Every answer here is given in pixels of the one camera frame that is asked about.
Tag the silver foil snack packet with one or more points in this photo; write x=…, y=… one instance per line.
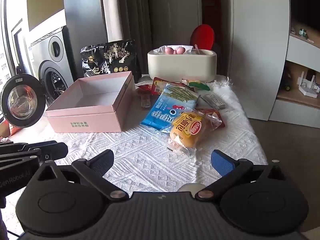
x=215, y=101

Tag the white shelf unit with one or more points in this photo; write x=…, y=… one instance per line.
x=250, y=55

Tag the cream oval container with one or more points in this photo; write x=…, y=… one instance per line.
x=180, y=67

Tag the round black washer door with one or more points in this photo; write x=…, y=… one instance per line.
x=22, y=100

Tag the large red yellow snack packet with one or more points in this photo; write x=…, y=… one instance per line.
x=157, y=86

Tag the blue snack packet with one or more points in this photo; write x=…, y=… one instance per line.
x=170, y=102

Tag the white textured cloth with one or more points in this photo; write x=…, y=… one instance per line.
x=140, y=155

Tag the red-brown snack packet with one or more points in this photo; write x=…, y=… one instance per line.
x=215, y=118

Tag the orange packet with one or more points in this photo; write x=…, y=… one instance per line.
x=16, y=130

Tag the bright red snack packet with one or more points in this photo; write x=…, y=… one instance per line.
x=143, y=87

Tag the white router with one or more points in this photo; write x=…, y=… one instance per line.
x=308, y=90

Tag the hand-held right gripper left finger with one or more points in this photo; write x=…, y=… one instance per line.
x=100, y=163

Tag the grey curtain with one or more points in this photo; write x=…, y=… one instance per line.
x=130, y=10

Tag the red round paddle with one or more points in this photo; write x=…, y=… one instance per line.
x=202, y=36

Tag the pink cardboard box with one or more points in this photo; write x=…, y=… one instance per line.
x=82, y=122

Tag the pink rounded toy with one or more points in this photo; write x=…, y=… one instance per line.
x=170, y=51

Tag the white crumpled wrapper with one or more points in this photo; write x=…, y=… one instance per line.
x=144, y=80

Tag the yellow bread packet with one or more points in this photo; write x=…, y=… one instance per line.
x=187, y=132

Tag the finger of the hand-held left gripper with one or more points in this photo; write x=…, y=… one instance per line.
x=55, y=151
x=22, y=158

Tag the clear plastic stick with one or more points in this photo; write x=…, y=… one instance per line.
x=197, y=49

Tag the silver stacked washing machine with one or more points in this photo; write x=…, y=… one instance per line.
x=52, y=55

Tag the black gold-printed snack bag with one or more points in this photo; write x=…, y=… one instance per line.
x=110, y=57

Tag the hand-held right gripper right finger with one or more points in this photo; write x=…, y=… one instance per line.
x=222, y=163

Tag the yellow green snack packet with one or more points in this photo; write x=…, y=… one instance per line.
x=198, y=85

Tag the white tissue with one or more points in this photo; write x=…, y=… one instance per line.
x=162, y=48

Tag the dark red door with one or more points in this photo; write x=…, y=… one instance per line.
x=215, y=5

